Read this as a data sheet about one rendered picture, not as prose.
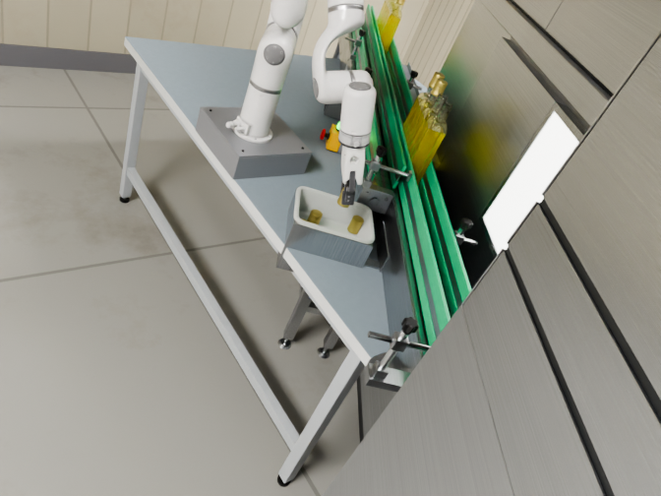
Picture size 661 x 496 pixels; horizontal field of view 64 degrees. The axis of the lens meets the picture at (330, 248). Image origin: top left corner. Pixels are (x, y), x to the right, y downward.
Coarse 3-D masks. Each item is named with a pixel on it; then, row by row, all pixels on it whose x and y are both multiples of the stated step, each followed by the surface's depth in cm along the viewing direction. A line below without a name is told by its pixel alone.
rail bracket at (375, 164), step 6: (378, 150) 141; (384, 150) 141; (378, 156) 143; (366, 162) 144; (372, 162) 143; (378, 162) 144; (372, 168) 144; (378, 168) 144; (384, 168) 145; (390, 168) 145; (372, 174) 146; (402, 174) 146; (408, 174) 146; (366, 180) 147; (408, 180) 147; (366, 186) 148
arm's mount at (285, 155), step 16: (208, 112) 159; (224, 112) 163; (240, 112) 166; (208, 128) 159; (224, 128) 156; (272, 128) 166; (288, 128) 170; (208, 144) 160; (224, 144) 153; (240, 144) 152; (256, 144) 156; (272, 144) 159; (288, 144) 162; (304, 144) 166; (224, 160) 154; (240, 160) 149; (256, 160) 152; (272, 160) 156; (288, 160) 160; (304, 160) 164; (240, 176) 153; (256, 176) 157
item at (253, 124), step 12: (252, 96) 149; (264, 96) 148; (276, 96) 150; (252, 108) 151; (264, 108) 150; (240, 120) 155; (252, 120) 153; (264, 120) 153; (240, 132) 155; (252, 132) 155; (264, 132) 156
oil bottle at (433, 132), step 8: (432, 120) 149; (424, 128) 152; (432, 128) 149; (440, 128) 149; (424, 136) 151; (432, 136) 150; (440, 136) 150; (416, 144) 155; (424, 144) 152; (432, 144) 152; (440, 144) 152; (416, 152) 154; (424, 152) 153; (432, 152) 153; (416, 160) 155; (424, 160) 155; (416, 168) 157; (424, 168) 157; (416, 176) 158
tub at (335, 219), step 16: (304, 192) 146; (320, 192) 146; (304, 208) 148; (320, 208) 149; (336, 208) 149; (352, 208) 149; (368, 208) 149; (304, 224) 133; (320, 224) 147; (336, 224) 150; (368, 224) 144; (368, 240) 137
